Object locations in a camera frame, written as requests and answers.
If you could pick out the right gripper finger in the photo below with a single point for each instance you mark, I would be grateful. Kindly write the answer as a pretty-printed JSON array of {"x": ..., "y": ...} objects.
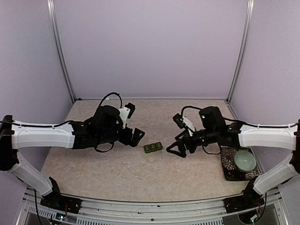
[
  {"x": 177, "y": 149},
  {"x": 183, "y": 134}
]

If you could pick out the pale green bowl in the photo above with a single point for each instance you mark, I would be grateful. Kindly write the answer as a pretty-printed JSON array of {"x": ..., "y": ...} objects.
[{"x": 245, "y": 161}]

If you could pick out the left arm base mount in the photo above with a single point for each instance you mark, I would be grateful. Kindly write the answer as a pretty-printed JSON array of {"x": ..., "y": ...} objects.
[{"x": 62, "y": 203}]

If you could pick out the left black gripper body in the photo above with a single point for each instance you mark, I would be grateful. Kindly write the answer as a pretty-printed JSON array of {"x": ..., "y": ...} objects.
[{"x": 125, "y": 139}]

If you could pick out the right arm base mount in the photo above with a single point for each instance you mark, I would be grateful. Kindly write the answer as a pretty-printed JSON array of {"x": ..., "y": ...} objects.
[{"x": 243, "y": 202}]

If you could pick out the black floral square plate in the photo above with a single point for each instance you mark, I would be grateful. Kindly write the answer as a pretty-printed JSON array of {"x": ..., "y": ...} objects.
[{"x": 231, "y": 172}]

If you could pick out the front aluminium rail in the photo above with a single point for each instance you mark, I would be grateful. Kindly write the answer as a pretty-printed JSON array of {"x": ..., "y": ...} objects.
[{"x": 103, "y": 212}]

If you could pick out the right aluminium frame post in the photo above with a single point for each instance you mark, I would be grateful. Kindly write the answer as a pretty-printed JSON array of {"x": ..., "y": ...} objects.
[{"x": 242, "y": 50}]

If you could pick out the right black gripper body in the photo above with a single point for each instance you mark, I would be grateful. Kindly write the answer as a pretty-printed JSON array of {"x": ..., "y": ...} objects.
[{"x": 192, "y": 146}]

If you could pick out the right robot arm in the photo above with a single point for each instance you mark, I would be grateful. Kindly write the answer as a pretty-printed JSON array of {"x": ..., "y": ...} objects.
[{"x": 240, "y": 134}]

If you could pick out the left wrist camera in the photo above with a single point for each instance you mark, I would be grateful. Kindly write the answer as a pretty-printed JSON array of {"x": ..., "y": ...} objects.
[{"x": 126, "y": 112}]

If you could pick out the left aluminium frame post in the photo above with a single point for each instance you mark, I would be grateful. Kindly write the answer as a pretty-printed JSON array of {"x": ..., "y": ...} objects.
[{"x": 59, "y": 49}]

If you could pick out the green weekly pill organizer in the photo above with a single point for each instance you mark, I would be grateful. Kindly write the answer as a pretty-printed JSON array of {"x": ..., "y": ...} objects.
[{"x": 153, "y": 147}]

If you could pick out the aluminium frame post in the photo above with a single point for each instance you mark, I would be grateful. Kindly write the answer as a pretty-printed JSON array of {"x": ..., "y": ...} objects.
[
  {"x": 242, "y": 50},
  {"x": 59, "y": 49}
]

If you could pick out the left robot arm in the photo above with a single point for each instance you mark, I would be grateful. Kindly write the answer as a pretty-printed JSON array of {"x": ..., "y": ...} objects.
[{"x": 107, "y": 125}]

